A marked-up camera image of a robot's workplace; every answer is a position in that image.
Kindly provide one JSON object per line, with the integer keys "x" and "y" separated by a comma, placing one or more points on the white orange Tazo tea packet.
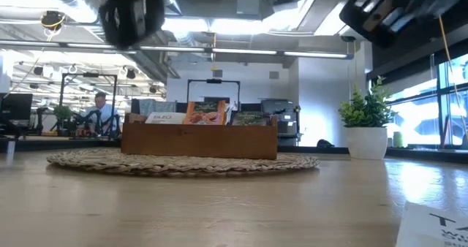
{"x": 164, "y": 118}
{"x": 431, "y": 228}

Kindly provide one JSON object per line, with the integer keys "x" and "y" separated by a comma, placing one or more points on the red peach tea packet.
{"x": 204, "y": 117}

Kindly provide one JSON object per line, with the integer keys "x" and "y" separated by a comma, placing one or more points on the dark purple tea packet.
{"x": 250, "y": 118}

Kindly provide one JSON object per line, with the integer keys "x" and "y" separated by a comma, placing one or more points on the black background robot arm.
{"x": 109, "y": 126}
{"x": 86, "y": 124}

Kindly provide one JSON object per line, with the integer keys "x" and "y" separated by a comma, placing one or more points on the brown wooden tea box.
{"x": 201, "y": 143}

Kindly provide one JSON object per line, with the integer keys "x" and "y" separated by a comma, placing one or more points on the black ceiling spotlight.
{"x": 131, "y": 73}

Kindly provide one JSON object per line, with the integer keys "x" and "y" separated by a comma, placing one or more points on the black yellow ceiling reel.
{"x": 52, "y": 19}

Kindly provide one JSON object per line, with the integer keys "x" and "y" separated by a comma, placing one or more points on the grey partition screen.
{"x": 157, "y": 106}

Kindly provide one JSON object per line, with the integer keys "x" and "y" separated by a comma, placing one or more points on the person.
{"x": 102, "y": 112}

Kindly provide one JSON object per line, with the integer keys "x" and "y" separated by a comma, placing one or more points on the black background monitor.
{"x": 250, "y": 107}
{"x": 183, "y": 106}
{"x": 16, "y": 108}

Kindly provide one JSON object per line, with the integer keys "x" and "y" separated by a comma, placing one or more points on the long ceiling light bar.
{"x": 241, "y": 51}

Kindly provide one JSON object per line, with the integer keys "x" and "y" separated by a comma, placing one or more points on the small background plant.
{"x": 62, "y": 112}

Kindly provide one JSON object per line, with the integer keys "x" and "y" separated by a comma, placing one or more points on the green plant in white pot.
{"x": 365, "y": 143}

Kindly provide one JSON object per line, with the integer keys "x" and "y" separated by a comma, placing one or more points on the green cylinder on sill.
{"x": 398, "y": 140}

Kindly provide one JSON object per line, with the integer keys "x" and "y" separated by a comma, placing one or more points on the black dome object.
{"x": 324, "y": 143}

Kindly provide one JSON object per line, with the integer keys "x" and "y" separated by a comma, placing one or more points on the round woven placemat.
{"x": 146, "y": 164}

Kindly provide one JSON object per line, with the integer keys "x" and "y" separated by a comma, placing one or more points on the black background rig frame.
{"x": 90, "y": 74}
{"x": 214, "y": 80}

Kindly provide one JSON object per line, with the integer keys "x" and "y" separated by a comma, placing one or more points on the grey wall vent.
{"x": 217, "y": 73}
{"x": 274, "y": 75}

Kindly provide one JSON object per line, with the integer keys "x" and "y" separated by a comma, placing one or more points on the black aluminium table frame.
{"x": 73, "y": 143}

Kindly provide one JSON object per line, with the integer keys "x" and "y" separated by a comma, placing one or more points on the silver metal post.
{"x": 11, "y": 150}

